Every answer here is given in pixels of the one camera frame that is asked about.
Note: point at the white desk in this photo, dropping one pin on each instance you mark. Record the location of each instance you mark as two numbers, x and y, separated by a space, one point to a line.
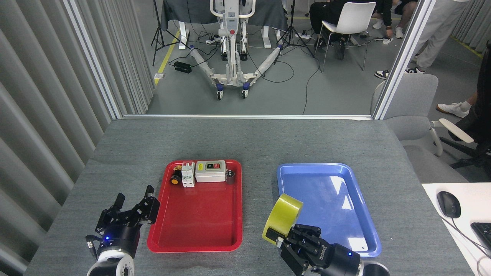
472 199

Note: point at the dark round knob switch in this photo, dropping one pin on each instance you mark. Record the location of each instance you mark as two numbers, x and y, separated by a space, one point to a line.
230 177

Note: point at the white circuit breaker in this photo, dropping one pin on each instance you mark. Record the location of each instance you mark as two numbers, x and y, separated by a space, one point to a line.
188 176

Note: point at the blue plastic tray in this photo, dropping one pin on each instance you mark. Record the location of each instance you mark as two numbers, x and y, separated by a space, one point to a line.
330 199

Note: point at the table with dark cloth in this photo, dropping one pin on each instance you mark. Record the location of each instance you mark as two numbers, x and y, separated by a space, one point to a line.
176 11

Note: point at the grey office chair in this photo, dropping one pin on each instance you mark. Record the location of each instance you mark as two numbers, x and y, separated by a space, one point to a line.
416 96

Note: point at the black yellow push button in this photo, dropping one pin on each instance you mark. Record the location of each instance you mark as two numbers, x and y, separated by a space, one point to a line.
175 180

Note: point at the silver frame rail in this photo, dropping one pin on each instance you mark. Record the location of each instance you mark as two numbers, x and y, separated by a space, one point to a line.
245 116

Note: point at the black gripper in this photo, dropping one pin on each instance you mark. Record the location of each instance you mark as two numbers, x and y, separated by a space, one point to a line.
337 260
121 239

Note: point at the person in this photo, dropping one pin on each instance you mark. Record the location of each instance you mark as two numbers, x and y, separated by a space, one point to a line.
481 122
406 7
330 11
437 30

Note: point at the yellow tape roll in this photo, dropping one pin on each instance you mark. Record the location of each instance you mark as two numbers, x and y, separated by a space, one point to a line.
282 216

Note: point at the white stand on wheels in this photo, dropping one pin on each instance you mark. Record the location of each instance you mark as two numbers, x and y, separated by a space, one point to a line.
231 23

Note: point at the black power adapter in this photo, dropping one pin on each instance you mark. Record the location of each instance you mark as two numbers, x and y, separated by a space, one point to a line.
182 67

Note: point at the white plastic chair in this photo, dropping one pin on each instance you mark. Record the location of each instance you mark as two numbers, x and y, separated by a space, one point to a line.
353 15

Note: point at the black tripod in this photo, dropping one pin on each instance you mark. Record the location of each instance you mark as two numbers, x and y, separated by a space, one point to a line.
292 19
155 23

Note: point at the black chair base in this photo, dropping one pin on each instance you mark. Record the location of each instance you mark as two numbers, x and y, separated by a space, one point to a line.
464 151

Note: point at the grey push button switch box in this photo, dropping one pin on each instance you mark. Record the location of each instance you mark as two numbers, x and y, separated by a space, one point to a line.
210 174

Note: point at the black keyboard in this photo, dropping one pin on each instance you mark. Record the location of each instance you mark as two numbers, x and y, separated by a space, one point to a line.
483 234

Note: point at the black computer mouse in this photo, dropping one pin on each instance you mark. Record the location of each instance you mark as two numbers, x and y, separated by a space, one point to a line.
448 205

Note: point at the red plastic tray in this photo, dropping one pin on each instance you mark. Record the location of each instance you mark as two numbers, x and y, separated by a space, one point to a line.
195 214

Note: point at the silver frame post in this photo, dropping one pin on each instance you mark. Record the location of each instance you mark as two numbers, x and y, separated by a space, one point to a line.
402 61
94 57

